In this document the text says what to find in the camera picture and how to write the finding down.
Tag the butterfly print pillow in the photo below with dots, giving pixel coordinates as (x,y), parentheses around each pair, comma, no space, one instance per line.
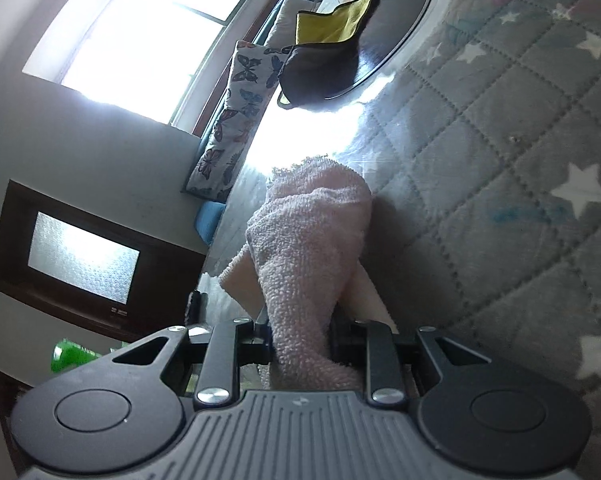
(235,110)

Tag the pink terry towel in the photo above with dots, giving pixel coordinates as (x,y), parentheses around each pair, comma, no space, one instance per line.
(300,240)

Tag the dark wooden door frosted glass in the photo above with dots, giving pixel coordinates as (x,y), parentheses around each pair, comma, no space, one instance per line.
(10,240)

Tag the clear green soap pump bottle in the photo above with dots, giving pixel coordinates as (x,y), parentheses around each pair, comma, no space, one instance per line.
(69,356)

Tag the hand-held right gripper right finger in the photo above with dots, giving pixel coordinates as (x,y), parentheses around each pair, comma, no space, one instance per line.
(380,355)

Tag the beige pillow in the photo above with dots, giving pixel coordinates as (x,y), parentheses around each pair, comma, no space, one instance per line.
(283,25)

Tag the yellow and grey cloth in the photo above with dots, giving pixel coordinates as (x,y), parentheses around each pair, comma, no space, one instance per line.
(330,25)

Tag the window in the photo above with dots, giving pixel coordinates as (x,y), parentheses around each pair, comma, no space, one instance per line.
(145,35)

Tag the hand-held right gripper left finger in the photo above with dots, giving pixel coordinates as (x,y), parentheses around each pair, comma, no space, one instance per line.
(220,355)

